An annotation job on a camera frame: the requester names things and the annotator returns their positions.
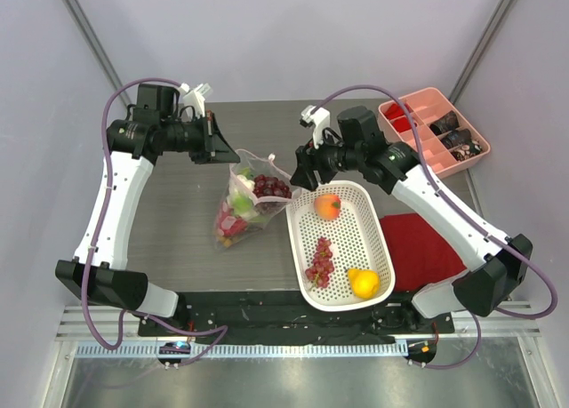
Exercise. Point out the dark purple grape bunch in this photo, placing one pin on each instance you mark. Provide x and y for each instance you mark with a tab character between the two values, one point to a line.
271	191

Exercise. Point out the pink dragon fruit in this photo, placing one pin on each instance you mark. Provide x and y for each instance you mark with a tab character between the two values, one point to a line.
227	224

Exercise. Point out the red grape bunch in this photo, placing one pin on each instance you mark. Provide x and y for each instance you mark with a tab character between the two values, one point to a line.
320	267

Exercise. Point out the pink divided tray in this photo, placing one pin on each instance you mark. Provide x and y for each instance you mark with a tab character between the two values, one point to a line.
428	105

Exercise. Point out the dark patterned cup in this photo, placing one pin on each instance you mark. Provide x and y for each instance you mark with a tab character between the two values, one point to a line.
461	145
446	123

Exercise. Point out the dark patterned cup upper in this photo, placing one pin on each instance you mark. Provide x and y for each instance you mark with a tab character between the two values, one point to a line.
446	123

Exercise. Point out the clear pink-dotted zip bag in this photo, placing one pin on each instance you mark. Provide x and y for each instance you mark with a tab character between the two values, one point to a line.
258	165

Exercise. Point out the white perforated plastic basket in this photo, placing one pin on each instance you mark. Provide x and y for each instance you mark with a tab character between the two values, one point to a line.
356	242

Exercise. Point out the yellow lemon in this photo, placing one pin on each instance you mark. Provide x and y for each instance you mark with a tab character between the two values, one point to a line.
364	284

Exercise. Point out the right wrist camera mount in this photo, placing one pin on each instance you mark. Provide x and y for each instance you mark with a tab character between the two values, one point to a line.
318	119

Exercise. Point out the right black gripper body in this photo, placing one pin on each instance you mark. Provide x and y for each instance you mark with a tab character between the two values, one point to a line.
308	163

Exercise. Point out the white slotted cable duct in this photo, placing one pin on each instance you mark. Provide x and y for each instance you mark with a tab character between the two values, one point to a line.
165	349

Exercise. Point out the yellow-brown longan bunch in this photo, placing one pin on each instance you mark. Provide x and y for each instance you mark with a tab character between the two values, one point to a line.
225	242

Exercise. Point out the red cloth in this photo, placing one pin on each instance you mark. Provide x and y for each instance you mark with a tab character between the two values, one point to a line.
419	255

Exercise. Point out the left aluminium frame post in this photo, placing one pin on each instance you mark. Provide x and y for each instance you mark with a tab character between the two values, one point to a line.
80	18

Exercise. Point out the right aluminium frame post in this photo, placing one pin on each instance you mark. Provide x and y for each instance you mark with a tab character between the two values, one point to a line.
490	32

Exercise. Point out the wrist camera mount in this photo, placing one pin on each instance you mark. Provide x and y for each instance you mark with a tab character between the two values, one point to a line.
318	119
194	97

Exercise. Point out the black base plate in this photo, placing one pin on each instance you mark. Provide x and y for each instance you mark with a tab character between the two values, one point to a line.
284	318

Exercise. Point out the red pieces upper compartment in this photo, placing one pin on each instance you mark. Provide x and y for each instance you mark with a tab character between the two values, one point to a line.
395	111

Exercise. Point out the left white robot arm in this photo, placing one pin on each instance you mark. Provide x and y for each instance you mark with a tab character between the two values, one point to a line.
165	118

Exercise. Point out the orange peach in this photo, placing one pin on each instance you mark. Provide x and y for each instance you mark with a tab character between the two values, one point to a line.
327	206

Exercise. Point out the aluminium frame post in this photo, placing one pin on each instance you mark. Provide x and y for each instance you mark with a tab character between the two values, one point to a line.
490	32
80	18

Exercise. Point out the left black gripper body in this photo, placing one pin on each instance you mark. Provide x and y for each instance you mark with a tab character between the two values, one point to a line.
195	142

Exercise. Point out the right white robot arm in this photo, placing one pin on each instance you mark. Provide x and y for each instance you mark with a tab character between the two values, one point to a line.
494	261

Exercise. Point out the dark patterned cup lower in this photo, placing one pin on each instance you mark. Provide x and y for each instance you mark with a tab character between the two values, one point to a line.
461	145

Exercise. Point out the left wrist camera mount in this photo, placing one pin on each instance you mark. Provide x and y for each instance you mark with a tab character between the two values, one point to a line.
194	97

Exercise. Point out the white cauliflower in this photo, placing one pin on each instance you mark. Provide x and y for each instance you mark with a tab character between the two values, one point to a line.
240	195

